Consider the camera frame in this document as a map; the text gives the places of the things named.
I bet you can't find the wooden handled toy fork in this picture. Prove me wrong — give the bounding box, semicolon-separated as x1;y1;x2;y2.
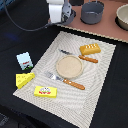
45;72;85;90

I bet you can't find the orange toy bread loaf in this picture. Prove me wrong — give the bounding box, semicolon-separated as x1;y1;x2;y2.
80;43;101;55

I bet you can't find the round wooden plate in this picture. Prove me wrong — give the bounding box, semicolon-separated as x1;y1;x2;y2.
56;55;83;79

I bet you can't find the grey toy stock pot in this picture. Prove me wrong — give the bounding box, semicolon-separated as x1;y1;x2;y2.
81;0;104;24

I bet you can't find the beige woven placemat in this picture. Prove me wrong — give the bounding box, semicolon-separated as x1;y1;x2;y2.
14;31;115;128

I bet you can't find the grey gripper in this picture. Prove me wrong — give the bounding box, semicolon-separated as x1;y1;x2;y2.
49;2;71;23

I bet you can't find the wooden handled toy knife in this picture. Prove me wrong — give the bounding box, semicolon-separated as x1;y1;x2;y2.
58;49;98;63

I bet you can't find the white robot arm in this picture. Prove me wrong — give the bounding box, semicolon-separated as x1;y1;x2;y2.
46;0;71;23

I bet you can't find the yellow toy butter box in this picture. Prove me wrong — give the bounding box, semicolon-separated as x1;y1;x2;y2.
34;86;57;98

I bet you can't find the beige toy bowl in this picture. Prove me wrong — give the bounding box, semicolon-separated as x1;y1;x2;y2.
116;4;128;30

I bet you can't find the light blue milk carton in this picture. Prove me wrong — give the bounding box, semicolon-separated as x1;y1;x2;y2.
16;52;33;70

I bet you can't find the yellow toy cheese wedge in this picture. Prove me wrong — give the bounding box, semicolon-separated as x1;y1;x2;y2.
16;73;35;89

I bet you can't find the grey toy saucepan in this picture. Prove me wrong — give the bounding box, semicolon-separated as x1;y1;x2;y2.
59;9;76;25

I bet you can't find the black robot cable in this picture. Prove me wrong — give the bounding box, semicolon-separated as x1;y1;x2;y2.
2;0;54;33

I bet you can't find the pink toy stove board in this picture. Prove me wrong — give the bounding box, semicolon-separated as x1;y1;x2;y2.
56;0;128;44

